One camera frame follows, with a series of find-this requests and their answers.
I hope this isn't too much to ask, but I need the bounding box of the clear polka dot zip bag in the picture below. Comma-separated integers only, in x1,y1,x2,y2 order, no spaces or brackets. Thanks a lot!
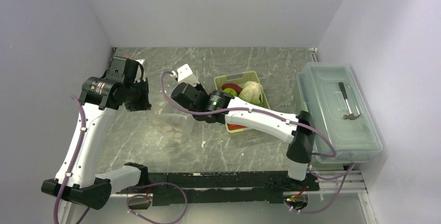
148,113,195,143

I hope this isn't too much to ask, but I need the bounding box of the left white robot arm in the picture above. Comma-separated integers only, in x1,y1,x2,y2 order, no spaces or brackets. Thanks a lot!
41,56,151,210

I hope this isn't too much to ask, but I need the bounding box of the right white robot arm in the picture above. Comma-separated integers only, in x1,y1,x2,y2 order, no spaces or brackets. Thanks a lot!
171,83,314,190

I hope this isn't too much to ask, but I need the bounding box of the dark red sweet potato toy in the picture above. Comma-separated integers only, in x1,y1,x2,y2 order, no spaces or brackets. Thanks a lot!
221,83,242,94

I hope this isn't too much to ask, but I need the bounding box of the green cabbage toy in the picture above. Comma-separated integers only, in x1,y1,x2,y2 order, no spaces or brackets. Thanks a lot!
239,81,267,108

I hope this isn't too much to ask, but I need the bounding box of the clear plastic storage box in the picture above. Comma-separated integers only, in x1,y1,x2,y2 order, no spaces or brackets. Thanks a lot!
297,62,383,164

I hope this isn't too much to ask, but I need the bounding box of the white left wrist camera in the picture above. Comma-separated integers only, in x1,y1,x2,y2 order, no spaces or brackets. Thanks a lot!
136,59,145,81

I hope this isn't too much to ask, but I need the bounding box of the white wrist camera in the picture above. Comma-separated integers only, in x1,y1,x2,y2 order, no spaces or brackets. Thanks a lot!
171,64,200,87
136,59,145,81

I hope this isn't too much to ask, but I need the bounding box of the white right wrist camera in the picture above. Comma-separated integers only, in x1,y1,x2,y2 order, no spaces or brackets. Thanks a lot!
171,64,200,87

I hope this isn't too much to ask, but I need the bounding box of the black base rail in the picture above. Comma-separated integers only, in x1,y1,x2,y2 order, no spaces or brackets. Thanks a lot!
114,171,320,206

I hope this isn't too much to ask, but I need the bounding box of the black handled hammer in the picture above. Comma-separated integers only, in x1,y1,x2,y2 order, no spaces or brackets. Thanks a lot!
338,82,361,121

